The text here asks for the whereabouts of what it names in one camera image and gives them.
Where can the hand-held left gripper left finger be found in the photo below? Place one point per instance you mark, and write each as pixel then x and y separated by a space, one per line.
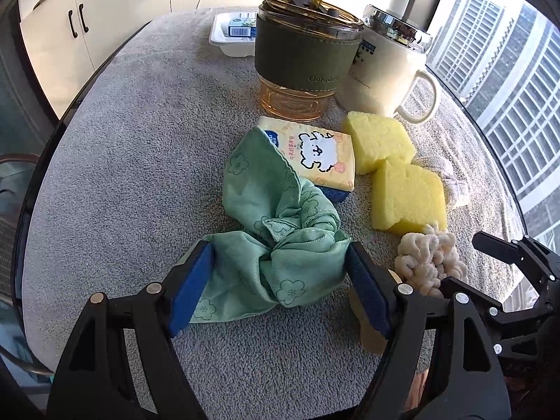
pixel 192 284

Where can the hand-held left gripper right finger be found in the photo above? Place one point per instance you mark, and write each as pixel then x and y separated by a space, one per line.
pixel 369 293

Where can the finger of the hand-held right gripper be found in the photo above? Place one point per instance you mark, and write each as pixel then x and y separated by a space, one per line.
pixel 531 256
pixel 512 328

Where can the cream chenille cloth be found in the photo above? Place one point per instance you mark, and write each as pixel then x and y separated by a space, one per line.
pixel 426 262

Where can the green floral cloth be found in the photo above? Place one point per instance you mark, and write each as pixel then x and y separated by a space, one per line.
pixel 267 267

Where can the white knitted cloth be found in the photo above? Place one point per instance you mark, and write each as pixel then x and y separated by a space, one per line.
pixel 457 190
pixel 433 165

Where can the yellow sponge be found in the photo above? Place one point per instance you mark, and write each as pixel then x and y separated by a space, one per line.
pixel 409 197
pixel 378 140

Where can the yellow tissue pack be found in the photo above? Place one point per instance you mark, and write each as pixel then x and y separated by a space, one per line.
pixel 315 153

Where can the white ribbed tray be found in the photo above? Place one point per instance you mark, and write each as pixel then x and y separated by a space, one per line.
pixel 232 43

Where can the tan flat piece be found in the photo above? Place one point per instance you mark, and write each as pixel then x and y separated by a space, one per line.
pixel 372 334

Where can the dark brown clothing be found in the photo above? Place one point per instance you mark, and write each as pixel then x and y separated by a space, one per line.
pixel 529 385

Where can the blue sponge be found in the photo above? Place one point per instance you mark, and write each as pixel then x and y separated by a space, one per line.
pixel 334 194

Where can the grey fleece blanket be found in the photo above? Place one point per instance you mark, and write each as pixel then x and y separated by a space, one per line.
pixel 144 162

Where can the high-rise building outside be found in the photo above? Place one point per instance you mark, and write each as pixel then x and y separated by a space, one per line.
pixel 512 74

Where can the white mug with lid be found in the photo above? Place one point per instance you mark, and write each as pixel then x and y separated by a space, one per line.
pixel 380 74

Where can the glass tumbler with green sleeve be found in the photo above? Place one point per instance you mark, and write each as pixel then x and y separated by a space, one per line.
pixel 302 57

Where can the small blue white pack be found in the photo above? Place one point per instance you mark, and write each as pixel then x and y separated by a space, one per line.
pixel 240 26

